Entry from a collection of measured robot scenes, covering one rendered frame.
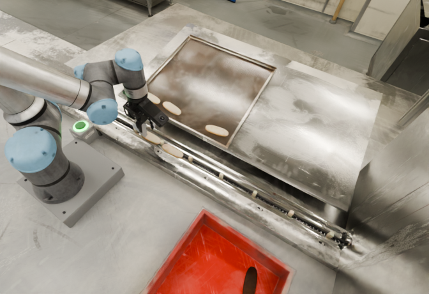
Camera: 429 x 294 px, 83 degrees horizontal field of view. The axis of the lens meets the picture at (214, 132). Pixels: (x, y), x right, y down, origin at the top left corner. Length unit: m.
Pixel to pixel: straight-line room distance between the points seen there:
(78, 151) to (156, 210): 0.37
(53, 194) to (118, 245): 0.26
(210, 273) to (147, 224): 0.26
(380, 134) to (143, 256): 1.17
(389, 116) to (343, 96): 0.37
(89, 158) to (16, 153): 0.27
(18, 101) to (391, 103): 1.63
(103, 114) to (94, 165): 0.35
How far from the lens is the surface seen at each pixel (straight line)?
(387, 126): 1.47
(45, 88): 0.66
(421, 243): 0.64
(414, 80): 2.43
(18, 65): 0.65
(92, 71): 0.78
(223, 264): 0.87
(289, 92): 1.17
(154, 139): 1.03
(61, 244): 0.97
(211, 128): 1.00
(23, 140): 0.84
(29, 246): 1.02
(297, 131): 1.06
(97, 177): 0.96
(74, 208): 0.93
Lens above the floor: 1.67
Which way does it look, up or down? 51 degrees down
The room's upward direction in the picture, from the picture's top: 7 degrees clockwise
